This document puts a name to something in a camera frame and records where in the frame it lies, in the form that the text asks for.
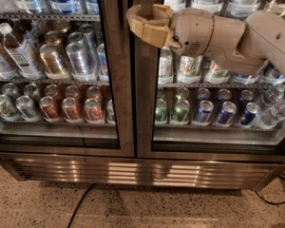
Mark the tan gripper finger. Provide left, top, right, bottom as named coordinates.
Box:
left=129, top=18, right=173, bottom=48
left=126, top=4, right=174, bottom=27

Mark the fridge glass door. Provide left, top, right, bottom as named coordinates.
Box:
left=135, top=0, right=285, bottom=163
left=0, top=0, right=134, bottom=156

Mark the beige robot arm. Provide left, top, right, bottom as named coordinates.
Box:
left=126, top=4, right=285, bottom=77

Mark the steel fridge base grille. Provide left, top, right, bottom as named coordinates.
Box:
left=0, top=152, right=285, bottom=191

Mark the white green can centre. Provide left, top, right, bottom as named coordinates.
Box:
left=178, top=56, right=202, bottom=84

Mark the white green can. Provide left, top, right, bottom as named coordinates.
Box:
left=178, top=56, right=202, bottom=84
left=204, top=61, right=230, bottom=84

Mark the white green can right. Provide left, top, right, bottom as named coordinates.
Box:
left=204, top=61, right=230, bottom=84

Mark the green can lower shelf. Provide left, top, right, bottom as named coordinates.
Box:
left=171, top=99, right=190, bottom=125

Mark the silver soda can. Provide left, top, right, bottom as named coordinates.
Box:
left=66, top=42, right=91, bottom=81

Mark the blue can lower left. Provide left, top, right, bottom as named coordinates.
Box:
left=193, top=100, right=214, bottom=126

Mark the blue can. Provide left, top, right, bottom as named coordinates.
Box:
left=215, top=102, right=237, bottom=127
left=193, top=100, right=214, bottom=126

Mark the blue can lower right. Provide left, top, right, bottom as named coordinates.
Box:
left=215, top=102, right=237, bottom=127

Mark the red soda can right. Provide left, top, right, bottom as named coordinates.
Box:
left=85, top=99, right=104, bottom=122

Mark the red soda can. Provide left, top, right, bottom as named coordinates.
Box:
left=62, top=97, right=83, bottom=124
left=39, top=96, right=61, bottom=122
left=85, top=99, right=104, bottom=122

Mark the gold soda can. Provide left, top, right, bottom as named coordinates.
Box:
left=40, top=43, right=68, bottom=79

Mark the red soda can middle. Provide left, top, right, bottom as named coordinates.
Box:
left=62, top=97, right=83, bottom=124

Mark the red soda can left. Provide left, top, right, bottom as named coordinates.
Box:
left=39, top=96, right=61, bottom=122

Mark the brown tea bottle right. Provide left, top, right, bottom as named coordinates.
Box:
left=0, top=23, right=42, bottom=79

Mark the brown tea bottle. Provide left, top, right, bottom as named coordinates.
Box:
left=0, top=23, right=42, bottom=79
left=0, top=41, right=17, bottom=79

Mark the brown tea bottle left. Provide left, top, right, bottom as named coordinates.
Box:
left=0, top=41, right=17, bottom=79

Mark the green silver can left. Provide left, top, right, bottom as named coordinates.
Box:
left=0, top=94, right=20, bottom=121

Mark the black floor cable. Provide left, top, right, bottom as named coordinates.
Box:
left=66, top=183, right=98, bottom=228

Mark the black cable at right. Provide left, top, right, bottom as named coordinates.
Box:
left=255, top=161, right=285, bottom=206

